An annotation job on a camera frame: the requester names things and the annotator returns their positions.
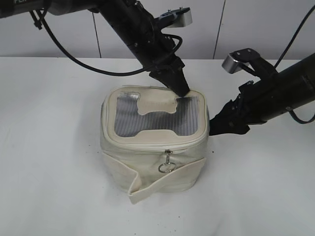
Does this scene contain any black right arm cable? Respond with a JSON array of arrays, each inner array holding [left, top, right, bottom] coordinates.
[[273, 4, 315, 123]]

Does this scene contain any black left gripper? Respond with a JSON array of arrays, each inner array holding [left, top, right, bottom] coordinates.
[[98, 0, 189, 96]]

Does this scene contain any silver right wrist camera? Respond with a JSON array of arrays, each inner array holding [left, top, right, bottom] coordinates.
[[221, 48, 279, 82]]

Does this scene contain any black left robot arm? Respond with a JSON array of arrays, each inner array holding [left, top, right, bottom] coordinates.
[[0, 0, 192, 97]]

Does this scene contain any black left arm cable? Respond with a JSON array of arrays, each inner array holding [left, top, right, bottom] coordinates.
[[29, 9, 184, 76]]

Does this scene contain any cream fabric zipper bag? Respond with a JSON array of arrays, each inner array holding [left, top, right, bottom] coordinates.
[[100, 86, 209, 204]]

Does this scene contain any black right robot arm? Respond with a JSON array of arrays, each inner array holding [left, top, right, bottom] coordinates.
[[209, 48, 315, 136]]

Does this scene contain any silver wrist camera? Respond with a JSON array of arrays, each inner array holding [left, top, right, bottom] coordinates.
[[221, 48, 279, 82], [156, 7, 192, 29]]

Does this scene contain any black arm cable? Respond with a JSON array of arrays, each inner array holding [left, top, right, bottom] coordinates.
[[273, 4, 315, 123], [29, 9, 184, 76]]

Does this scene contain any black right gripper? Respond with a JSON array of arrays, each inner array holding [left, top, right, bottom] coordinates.
[[209, 71, 308, 136]]

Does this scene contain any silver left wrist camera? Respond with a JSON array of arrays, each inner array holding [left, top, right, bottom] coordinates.
[[156, 7, 192, 29]]

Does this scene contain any metal ring zipper pull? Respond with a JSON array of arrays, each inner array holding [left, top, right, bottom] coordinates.
[[158, 149, 177, 174]]

